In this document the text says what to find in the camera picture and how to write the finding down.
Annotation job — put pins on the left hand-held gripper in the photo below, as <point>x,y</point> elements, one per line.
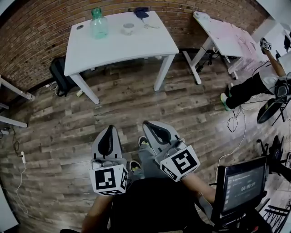
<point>106,179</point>

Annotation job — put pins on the black monitor screen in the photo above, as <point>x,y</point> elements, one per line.
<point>243,188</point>

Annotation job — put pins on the white table frame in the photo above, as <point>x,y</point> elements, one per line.
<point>13,91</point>

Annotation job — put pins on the dark blue cloth bundle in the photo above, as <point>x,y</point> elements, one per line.
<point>141,11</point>

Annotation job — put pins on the green glass jar container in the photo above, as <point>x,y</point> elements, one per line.
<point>98,26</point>

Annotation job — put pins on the black shoe yellow laces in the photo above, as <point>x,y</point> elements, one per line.
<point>135,166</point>
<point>143,141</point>

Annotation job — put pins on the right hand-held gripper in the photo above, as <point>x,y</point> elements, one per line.
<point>182,162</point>

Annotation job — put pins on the black backpack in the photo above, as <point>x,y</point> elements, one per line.
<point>60,76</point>

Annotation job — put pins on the person's right forearm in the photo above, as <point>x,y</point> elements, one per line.
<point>200,186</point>

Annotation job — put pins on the person's grey trousers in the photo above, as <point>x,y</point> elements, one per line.
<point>147,161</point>

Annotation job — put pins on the person's black shirt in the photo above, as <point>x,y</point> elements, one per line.
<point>154,204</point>

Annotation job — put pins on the clear plastic cup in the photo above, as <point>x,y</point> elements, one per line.
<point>128,29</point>

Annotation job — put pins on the white table with grommet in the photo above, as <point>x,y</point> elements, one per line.
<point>122,47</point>

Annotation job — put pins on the white table with pink stains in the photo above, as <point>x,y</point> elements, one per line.
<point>229,38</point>

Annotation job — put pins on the person's left forearm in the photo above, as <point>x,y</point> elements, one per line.
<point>95,214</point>

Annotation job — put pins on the black folding chair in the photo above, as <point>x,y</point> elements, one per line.
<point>269,110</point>

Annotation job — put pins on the black tripod stand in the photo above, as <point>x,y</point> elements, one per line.
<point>275,152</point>

